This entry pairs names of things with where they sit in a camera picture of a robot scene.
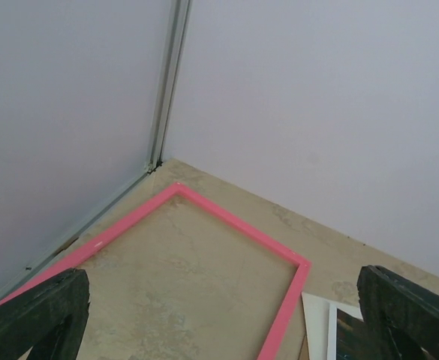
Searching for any pink wooden photo frame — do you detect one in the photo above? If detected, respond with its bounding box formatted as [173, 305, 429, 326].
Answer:
[0, 182, 311, 360]

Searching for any white passe-partout mat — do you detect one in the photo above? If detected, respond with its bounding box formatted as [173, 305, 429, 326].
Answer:
[302, 292, 362, 360]

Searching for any cat and books photo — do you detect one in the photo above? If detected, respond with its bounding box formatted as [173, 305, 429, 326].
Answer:
[326, 301, 380, 360]

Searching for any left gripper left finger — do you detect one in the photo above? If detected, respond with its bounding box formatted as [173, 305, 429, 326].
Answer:
[0, 268, 90, 359]

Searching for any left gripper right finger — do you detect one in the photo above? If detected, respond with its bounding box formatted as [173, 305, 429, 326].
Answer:
[356, 265, 439, 359]

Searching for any brown hardboard backing board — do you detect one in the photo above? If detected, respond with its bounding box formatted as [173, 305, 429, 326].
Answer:
[299, 335, 310, 360]

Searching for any left aluminium corner post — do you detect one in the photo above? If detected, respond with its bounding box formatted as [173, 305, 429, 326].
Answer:
[146, 0, 191, 173]

